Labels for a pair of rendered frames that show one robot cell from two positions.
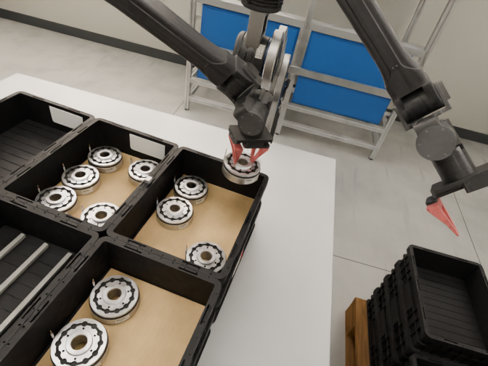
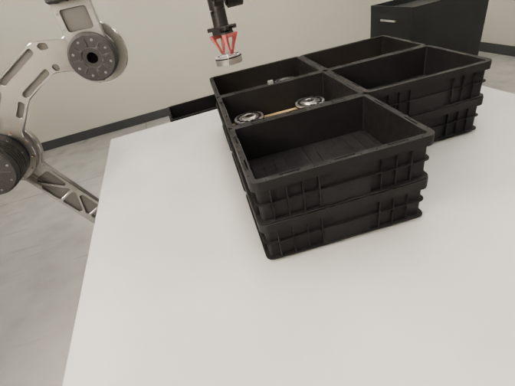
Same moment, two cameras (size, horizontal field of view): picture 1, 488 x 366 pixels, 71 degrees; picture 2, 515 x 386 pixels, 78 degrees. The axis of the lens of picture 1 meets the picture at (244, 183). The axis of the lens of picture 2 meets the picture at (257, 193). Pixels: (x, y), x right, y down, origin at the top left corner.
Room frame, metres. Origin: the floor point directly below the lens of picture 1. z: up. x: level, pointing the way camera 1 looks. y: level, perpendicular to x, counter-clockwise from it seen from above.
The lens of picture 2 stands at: (1.09, 1.31, 1.26)
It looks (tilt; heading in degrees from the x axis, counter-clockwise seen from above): 34 degrees down; 255
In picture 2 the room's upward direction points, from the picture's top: 13 degrees counter-clockwise
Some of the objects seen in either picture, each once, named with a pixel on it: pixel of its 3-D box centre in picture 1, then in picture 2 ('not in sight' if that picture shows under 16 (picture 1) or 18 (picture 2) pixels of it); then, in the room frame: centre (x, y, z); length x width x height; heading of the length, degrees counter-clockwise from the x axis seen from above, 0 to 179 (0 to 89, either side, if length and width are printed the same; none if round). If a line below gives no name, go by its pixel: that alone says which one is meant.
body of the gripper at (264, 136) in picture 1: (253, 125); (220, 21); (0.73, 0.01, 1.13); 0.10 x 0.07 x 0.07; 117
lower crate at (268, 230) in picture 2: not in sight; (323, 188); (0.74, 0.70, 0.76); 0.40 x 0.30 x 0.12; 170
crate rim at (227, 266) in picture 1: (197, 203); (262, 77); (0.64, 0.11, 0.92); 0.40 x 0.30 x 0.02; 170
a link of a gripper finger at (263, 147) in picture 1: (250, 148); (222, 41); (0.74, 0.00, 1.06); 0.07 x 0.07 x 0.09; 27
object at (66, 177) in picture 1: (80, 176); not in sight; (0.70, 0.47, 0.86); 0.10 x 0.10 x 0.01
